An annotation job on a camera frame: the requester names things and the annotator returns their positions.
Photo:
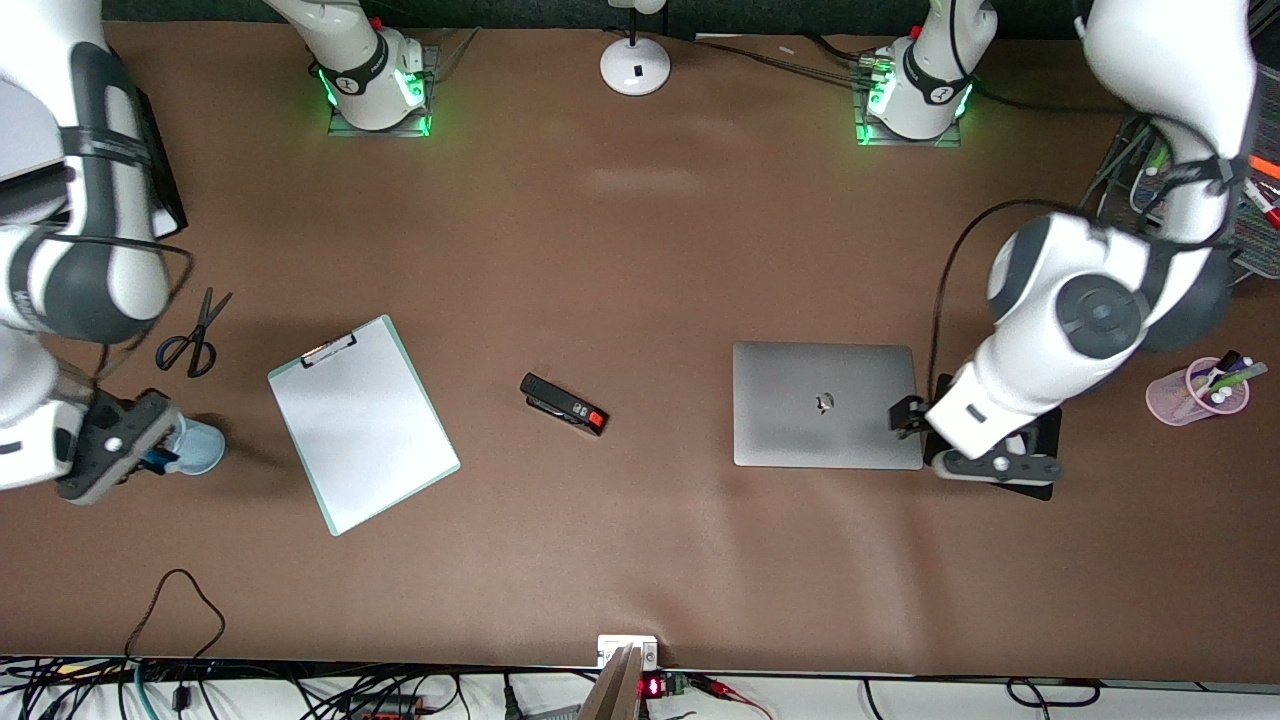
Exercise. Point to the white paper sheet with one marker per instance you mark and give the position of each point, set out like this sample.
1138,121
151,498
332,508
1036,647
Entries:
360,430

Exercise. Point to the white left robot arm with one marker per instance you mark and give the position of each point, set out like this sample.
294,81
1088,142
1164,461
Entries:
1050,290

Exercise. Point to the black stapler with red tip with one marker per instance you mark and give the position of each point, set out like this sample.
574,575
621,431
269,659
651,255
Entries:
560,402

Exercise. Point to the green pen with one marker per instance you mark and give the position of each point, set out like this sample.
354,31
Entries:
1157,158

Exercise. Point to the blue marker with white cap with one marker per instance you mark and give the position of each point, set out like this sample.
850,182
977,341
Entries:
158,463

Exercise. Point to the red marker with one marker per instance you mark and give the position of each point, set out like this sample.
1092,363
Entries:
1265,165

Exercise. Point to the black file tray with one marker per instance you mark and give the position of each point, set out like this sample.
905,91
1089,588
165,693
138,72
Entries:
160,170

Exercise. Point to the silver laptop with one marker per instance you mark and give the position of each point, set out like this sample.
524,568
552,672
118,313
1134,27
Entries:
800,430

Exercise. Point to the mint green clipboard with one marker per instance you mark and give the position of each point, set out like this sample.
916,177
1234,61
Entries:
395,345

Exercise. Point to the blue mesh pen cup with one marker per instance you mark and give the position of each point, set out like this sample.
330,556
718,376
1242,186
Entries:
200,448

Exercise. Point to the pink mesh pen cup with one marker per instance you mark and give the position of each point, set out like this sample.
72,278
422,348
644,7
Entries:
1175,400

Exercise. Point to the black orange connector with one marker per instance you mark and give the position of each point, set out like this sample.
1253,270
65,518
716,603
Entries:
385,710

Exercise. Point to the white round lamp base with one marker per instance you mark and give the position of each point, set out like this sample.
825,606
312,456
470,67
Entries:
635,65

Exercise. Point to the green marker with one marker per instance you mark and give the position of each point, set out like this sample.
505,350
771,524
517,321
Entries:
1245,374

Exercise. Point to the white block at table edge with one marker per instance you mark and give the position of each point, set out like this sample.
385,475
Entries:
625,645

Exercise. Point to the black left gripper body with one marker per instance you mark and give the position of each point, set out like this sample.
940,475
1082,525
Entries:
908,413

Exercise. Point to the red clip lead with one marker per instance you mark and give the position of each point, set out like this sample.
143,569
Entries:
725,690

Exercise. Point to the silver mesh desk tray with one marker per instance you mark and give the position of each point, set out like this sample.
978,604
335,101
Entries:
1260,245

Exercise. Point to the black scissors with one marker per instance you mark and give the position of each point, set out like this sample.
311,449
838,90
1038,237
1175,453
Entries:
195,345

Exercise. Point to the grey angled bar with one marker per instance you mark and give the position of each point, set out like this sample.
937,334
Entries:
615,690

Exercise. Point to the black mouse pad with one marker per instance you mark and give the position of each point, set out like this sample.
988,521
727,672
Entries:
1030,492

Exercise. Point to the red display module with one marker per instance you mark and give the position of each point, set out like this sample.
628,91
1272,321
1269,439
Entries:
660,686

